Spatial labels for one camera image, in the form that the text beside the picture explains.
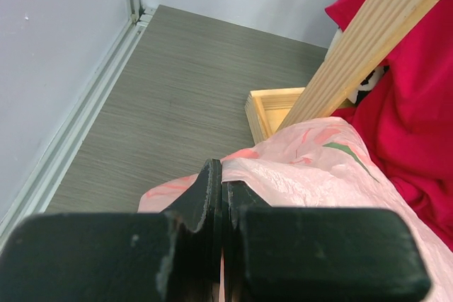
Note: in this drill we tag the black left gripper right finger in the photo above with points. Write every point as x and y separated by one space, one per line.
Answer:
317 254

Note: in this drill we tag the wooden clothes rack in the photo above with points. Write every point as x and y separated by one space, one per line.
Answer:
377 27

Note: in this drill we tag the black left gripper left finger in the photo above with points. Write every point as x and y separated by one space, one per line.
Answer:
172 255

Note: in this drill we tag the pink plastic bag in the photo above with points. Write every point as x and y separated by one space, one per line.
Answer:
324 163

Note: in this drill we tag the patterned black orange garment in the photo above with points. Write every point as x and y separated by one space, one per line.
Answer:
367 84

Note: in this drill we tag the red t-shirt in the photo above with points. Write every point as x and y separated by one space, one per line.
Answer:
406 119

